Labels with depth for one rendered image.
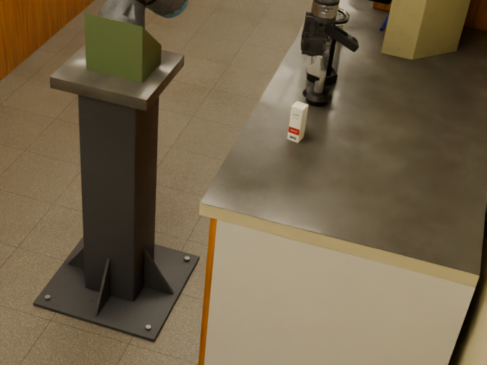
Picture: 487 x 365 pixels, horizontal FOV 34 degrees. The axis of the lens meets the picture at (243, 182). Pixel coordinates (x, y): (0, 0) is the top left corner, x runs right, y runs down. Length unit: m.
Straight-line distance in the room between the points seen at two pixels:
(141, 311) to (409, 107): 1.23
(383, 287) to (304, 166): 0.40
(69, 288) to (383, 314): 1.41
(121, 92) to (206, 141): 1.53
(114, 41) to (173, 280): 1.07
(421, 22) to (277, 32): 2.36
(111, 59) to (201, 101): 1.79
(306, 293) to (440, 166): 0.54
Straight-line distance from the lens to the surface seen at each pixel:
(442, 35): 2.90
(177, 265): 3.22
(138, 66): 2.49
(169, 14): 2.67
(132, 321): 3.00
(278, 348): 2.29
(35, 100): 4.26
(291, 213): 2.03
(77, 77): 2.55
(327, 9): 2.33
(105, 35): 2.50
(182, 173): 3.73
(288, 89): 2.55
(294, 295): 2.14
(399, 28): 2.82
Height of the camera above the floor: 2.19
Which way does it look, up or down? 36 degrees down
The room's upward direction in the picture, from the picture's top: 6 degrees clockwise
